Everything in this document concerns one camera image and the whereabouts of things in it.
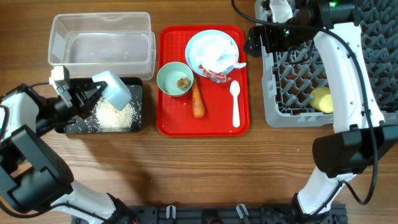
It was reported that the light blue bowl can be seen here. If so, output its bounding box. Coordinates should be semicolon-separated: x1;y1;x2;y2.
91;70;132;111

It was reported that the white rice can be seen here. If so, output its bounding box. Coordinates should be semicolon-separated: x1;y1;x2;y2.
67;96;142;133

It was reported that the white napkin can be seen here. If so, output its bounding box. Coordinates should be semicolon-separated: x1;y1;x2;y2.
190;33;247;74

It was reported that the red snack wrapper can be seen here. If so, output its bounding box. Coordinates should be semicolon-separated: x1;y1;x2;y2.
198;65;230;83

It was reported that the yellow cup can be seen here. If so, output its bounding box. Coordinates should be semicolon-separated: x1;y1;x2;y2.
310;86;333;114

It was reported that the green bowl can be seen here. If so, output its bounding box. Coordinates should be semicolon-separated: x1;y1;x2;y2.
157;62;194;96

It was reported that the brown food scrap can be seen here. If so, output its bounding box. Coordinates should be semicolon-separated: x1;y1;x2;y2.
177;77;190;90

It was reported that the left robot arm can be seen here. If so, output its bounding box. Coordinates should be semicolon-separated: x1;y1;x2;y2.
1;81;140;223

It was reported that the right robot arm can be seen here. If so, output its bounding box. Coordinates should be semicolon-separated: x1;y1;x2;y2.
244;1;397;223

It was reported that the black waste tray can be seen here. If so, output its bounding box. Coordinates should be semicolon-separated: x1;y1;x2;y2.
53;77;144;135

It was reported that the grey dishwasher rack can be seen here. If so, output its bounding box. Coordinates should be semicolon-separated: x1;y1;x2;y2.
262;0;397;128

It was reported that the white plastic spoon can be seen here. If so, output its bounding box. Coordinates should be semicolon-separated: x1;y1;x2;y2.
229;80;241;128

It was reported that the clear plastic bin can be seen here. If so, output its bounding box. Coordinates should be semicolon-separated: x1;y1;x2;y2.
48;12;156;80

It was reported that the light blue plate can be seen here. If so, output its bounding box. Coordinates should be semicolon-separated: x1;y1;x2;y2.
185;29;240;78

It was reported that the red serving tray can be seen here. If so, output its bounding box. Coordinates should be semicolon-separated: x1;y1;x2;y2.
157;25;250;137

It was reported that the orange carrot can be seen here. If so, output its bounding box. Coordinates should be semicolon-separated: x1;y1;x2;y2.
192;78;205;118

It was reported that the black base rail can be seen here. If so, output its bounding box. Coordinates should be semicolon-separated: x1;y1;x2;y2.
131;204;348;224

